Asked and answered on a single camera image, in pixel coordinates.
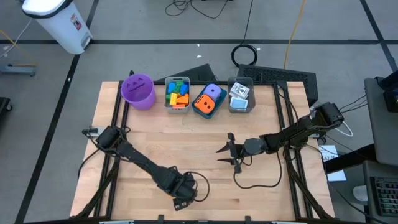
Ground blue-backed card box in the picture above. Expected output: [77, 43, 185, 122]
[229, 96, 249, 110]

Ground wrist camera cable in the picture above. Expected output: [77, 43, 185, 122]
[186, 170, 211, 203]
[233, 151, 284, 190]

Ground light grey plastic bin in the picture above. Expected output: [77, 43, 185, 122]
[164, 76, 191, 113]

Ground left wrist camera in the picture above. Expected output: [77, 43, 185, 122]
[173, 198, 190, 212]

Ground card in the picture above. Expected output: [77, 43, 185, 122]
[231, 82, 251, 100]

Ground black desk equipment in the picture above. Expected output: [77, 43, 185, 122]
[374, 70, 398, 113]

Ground purple foam die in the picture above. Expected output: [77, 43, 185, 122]
[202, 83, 223, 102]

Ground black chair part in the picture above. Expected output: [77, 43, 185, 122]
[0, 96, 13, 121]

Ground dark grey translucent bin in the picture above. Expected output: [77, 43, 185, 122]
[228, 77, 256, 114]

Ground white cable loop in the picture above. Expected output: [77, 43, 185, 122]
[335, 120, 354, 138]

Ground black tangled floor cable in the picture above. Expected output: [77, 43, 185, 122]
[164, 0, 231, 19]

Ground pale grey computer mouse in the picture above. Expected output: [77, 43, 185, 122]
[353, 185, 369, 203]

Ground white paper sheet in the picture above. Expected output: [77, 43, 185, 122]
[318, 144, 348, 183]

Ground black coiled floor cable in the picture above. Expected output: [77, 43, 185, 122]
[230, 0, 259, 68]

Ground keyboard with coloured keys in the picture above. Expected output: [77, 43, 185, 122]
[369, 176, 398, 217]

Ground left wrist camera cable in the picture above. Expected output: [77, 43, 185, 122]
[186, 170, 211, 203]

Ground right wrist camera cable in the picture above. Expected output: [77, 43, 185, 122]
[233, 151, 284, 190]

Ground grey desk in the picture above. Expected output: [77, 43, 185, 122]
[363, 76, 398, 167]

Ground purple pumpkin-face bucket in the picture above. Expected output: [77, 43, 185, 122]
[120, 73, 157, 111]

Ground yellow hanging cable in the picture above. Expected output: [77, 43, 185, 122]
[282, 0, 308, 70]

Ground orange foam die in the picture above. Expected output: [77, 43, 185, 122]
[194, 95, 216, 115]

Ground teal plastic bin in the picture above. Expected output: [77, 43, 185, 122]
[192, 82, 227, 120]

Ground black perforated panel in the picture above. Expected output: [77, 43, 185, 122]
[236, 64, 318, 106]

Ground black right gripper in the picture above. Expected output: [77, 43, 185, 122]
[215, 132, 268, 174]

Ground black flat panel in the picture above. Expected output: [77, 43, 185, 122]
[157, 63, 218, 82]

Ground white pedal trash can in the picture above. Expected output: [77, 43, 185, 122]
[21, 0, 93, 55]

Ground grey metal floor bar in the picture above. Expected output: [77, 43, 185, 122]
[0, 63, 37, 77]

